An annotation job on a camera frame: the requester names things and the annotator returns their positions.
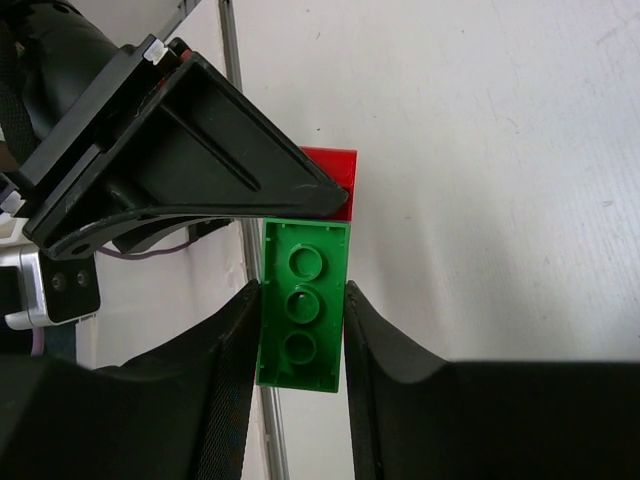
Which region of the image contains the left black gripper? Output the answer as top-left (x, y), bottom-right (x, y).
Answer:
top-left (1, 1), bottom-right (349, 260)

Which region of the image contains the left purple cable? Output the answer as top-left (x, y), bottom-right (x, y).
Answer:
top-left (29, 239), bottom-right (191, 357)

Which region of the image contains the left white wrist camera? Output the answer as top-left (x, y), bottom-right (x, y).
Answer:
top-left (0, 179), bottom-right (102, 331)

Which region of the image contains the red lego brick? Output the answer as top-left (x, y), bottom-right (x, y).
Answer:
top-left (302, 147), bottom-right (357, 222)

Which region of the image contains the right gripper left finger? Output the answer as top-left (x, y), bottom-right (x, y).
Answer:
top-left (1, 281), bottom-right (261, 479)

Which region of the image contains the green lego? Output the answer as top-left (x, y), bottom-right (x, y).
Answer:
top-left (256, 218), bottom-right (350, 393)

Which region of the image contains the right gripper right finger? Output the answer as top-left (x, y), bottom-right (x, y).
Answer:
top-left (344, 282), bottom-right (639, 479)

